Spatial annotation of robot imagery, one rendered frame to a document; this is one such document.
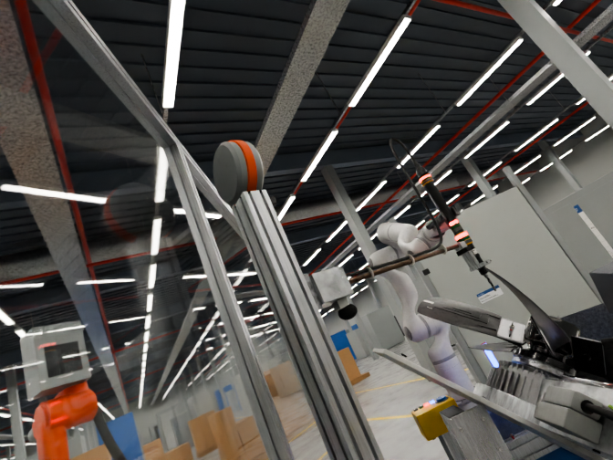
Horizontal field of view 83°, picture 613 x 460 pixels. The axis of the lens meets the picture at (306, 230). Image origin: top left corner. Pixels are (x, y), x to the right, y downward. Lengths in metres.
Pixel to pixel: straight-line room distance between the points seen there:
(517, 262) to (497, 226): 0.33
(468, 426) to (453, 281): 2.20
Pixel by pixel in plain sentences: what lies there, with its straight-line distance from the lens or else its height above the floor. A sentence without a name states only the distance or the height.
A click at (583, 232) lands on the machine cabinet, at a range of 7.60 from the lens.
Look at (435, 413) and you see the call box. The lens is 1.54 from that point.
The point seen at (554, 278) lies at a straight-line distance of 3.49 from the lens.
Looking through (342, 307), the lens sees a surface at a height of 1.49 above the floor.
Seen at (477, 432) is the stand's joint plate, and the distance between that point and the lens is 1.06.
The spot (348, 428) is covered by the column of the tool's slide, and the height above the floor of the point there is 1.28.
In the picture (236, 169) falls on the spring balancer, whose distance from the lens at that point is 0.81.
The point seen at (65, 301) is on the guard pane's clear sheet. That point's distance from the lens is 0.33.
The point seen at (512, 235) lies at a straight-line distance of 3.44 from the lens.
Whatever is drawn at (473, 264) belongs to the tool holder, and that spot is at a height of 1.46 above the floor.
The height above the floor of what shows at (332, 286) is 1.53.
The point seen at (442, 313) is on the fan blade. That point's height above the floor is 1.37.
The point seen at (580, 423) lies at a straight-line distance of 0.88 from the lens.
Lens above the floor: 1.41
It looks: 19 degrees up
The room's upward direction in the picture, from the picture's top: 25 degrees counter-clockwise
